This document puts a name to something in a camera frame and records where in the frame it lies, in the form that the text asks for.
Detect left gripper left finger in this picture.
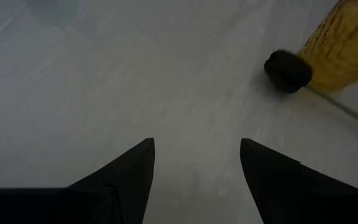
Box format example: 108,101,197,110
57,138,156,224

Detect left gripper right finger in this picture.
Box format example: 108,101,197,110
239,138,358,224

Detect black artificial tulip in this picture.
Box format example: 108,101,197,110
264,49,358,132

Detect yellow textured glass vase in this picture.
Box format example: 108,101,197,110
296,0,358,93

